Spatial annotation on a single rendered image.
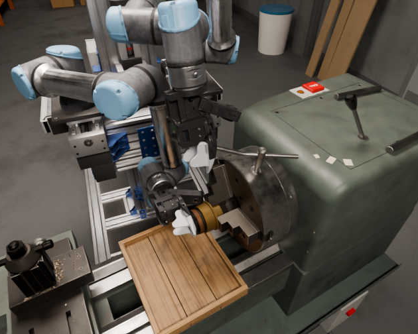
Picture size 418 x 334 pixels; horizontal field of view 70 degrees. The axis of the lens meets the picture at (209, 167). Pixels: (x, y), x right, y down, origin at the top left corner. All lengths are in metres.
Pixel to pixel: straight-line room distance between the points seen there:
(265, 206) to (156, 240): 0.46
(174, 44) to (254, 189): 0.43
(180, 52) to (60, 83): 0.58
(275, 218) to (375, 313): 1.41
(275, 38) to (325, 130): 4.09
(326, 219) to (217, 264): 0.39
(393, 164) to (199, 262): 0.66
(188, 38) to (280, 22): 4.41
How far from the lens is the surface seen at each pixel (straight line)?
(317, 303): 1.45
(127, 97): 0.87
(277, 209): 0.85
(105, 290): 1.09
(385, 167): 0.95
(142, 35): 0.71
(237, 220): 0.89
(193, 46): 0.59
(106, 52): 1.48
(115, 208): 2.19
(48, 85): 1.14
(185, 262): 1.06
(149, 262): 1.08
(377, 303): 2.21
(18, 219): 2.71
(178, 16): 0.58
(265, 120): 1.02
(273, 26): 4.98
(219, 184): 0.90
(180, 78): 0.60
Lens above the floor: 1.79
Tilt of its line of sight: 41 degrees down
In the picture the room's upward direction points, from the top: straight up
